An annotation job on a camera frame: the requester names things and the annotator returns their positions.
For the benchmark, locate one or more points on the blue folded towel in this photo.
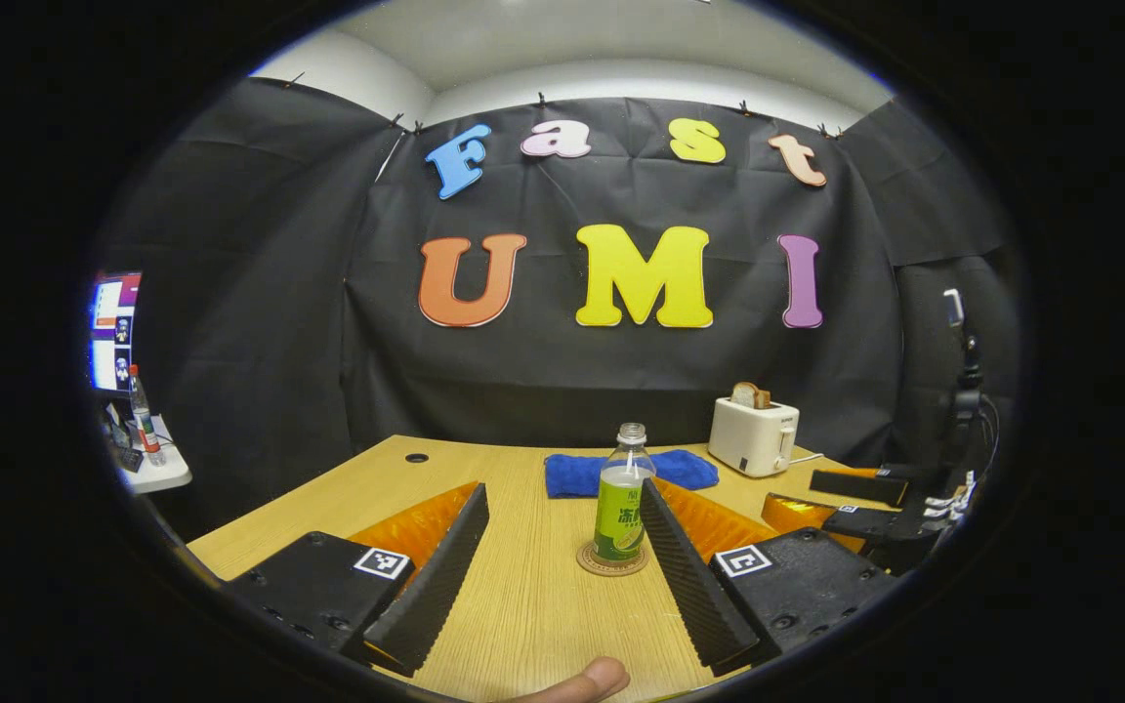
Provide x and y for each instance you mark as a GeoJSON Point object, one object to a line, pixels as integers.
{"type": "Point", "coordinates": [572, 474]}

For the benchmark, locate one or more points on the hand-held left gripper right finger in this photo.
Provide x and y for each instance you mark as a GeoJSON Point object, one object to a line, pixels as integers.
{"type": "Point", "coordinates": [689, 596]}

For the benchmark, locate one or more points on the computer monitor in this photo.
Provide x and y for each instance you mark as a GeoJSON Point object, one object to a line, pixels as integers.
{"type": "Point", "coordinates": [113, 332]}

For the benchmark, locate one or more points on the round wooden coaster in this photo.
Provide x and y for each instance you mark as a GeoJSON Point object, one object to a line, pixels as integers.
{"type": "Point", "coordinates": [592, 567]}

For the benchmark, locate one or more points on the white smartphone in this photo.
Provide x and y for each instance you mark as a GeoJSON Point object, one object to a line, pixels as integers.
{"type": "Point", "coordinates": [953, 308]}

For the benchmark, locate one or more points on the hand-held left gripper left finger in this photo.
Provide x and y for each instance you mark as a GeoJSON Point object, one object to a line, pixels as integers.
{"type": "Point", "coordinates": [440, 586]}

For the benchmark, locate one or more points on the white toaster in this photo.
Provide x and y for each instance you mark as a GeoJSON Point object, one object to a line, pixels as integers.
{"type": "Point", "coordinates": [753, 436]}

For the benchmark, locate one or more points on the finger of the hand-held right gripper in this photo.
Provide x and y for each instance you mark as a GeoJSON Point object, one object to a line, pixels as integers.
{"type": "Point", "coordinates": [855, 485]}
{"type": "Point", "coordinates": [870, 524]}

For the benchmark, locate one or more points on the small red-capped bottle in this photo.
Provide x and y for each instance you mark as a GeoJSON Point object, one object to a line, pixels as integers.
{"type": "Point", "coordinates": [144, 420]}

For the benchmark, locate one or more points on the clear green-label water bottle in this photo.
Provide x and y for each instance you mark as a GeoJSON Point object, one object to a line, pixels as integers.
{"type": "Point", "coordinates": [616, 508]}

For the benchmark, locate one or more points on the white side table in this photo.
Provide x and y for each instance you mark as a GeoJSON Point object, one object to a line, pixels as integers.
{"type": "Point", "coordinates": [160, 474]}

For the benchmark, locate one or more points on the toast slice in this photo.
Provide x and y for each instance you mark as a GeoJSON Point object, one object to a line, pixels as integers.
{"type": "Point", "coordinates": [750, 394]}

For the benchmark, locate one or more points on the black backdrop cloth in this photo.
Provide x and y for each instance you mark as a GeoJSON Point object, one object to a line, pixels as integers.
{"type": "Point", "coordinates": [523, 381]}

